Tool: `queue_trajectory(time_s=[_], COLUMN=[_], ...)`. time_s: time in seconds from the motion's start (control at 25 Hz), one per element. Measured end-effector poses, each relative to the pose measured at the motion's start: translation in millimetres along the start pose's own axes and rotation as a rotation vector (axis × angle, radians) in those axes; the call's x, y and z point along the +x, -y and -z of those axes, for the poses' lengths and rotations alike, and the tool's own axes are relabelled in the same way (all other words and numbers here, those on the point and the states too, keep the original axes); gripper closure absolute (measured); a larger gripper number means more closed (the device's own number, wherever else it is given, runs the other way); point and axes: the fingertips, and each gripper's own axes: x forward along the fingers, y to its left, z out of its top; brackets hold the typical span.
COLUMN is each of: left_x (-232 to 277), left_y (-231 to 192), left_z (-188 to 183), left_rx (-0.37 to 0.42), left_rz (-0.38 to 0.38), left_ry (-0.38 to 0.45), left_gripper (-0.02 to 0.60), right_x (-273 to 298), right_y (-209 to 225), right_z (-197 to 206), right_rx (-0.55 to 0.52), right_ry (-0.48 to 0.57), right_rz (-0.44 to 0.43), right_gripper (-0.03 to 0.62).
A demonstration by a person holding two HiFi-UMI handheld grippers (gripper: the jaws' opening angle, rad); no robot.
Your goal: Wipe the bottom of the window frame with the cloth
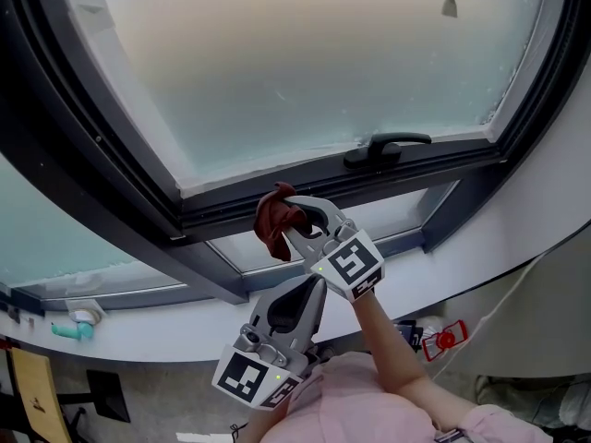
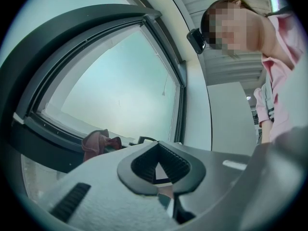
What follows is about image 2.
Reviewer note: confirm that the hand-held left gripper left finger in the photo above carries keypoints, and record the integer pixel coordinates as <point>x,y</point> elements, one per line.
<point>101,201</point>

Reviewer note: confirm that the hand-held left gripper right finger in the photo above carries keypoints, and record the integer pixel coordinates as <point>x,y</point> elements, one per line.
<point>216,177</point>

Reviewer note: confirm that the red wiping cloth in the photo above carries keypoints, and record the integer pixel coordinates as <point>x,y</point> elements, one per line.
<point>93,143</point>

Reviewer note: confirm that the person's right forearm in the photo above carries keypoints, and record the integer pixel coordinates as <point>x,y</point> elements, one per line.
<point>266,131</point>

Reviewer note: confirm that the white partition panel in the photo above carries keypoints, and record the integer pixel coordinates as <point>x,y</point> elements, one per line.
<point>231,119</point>

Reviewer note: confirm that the round ceiling downlight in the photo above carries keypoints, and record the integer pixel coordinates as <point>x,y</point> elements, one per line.
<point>248,97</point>

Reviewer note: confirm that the person's pink shirt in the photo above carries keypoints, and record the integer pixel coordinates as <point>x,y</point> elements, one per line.
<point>281,80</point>

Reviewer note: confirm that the openable frosted window sash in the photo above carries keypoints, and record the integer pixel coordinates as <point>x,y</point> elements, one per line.
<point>120,80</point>

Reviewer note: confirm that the person's head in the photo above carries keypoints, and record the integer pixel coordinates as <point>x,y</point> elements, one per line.
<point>235,25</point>

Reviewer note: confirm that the large fixed frosted window pane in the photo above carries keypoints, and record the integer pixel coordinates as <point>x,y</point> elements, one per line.
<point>60,3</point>

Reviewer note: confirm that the black head-worn camera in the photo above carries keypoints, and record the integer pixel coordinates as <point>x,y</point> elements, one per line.
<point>197,41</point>

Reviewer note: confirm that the dark grey window frame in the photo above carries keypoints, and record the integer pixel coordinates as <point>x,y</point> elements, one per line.
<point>19,80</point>

